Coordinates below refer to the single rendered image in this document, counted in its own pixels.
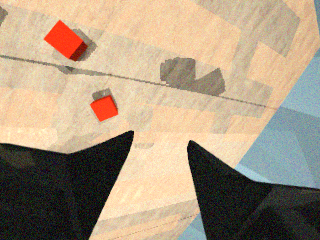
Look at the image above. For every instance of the red cube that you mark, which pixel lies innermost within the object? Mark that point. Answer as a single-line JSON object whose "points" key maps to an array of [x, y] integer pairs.
{"points": [[65, 41], [104, 108]]}

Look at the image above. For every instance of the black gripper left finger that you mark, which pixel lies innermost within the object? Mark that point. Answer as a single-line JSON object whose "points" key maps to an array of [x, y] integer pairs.
{"points": [[86, 176]]}

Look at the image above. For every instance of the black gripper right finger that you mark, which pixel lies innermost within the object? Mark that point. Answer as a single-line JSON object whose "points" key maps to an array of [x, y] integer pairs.
{"points": [[230, 202]]}

